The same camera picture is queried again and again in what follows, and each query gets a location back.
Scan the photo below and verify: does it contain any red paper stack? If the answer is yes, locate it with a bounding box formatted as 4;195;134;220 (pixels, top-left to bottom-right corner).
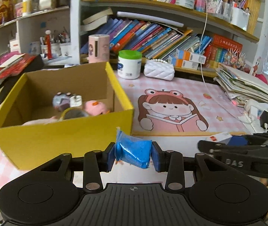
0;54;37;83

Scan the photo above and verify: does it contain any white charging cable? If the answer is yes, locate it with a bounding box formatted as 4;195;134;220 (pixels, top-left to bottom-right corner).
198;0;222;104

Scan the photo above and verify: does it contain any white power strip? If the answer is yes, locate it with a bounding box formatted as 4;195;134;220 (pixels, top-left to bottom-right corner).
238;99;268;134

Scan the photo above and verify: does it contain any white charger plug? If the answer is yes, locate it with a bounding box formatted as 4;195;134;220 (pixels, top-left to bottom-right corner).
70;95;82;109

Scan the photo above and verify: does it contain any pink cartoon desk mat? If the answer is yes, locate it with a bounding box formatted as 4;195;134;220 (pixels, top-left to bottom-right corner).
118;75;248;157

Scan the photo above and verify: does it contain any pink plush toy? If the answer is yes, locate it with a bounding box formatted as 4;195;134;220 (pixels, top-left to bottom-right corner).
84;100;110;116

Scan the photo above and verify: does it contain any white quilted purse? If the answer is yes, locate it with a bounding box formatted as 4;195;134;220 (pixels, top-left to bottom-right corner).
144;60;175;81

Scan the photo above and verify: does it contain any black electronic keyboard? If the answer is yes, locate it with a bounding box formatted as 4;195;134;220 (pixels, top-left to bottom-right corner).
0;55;44;104

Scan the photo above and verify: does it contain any blue purple toy car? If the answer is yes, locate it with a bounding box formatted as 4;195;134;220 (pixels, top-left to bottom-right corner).
52;92;76;112

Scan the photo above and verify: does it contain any orange white medicine box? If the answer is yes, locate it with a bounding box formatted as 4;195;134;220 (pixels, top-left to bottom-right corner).
168;49;206;70

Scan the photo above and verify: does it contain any pink cylindrical holder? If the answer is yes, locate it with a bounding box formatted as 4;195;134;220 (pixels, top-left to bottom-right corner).
88;34;110;63

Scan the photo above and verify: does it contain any yellow cardboard box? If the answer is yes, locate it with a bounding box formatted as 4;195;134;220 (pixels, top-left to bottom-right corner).
0;62;134;170

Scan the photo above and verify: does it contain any stack of papers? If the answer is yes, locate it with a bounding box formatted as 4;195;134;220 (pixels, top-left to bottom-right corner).
215;65;268;106

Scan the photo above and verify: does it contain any blue clay packet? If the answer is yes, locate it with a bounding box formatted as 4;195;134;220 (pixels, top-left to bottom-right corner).
115;127;152;169

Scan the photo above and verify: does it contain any white jar green lid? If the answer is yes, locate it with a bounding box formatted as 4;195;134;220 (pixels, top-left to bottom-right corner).
117;50;142;80

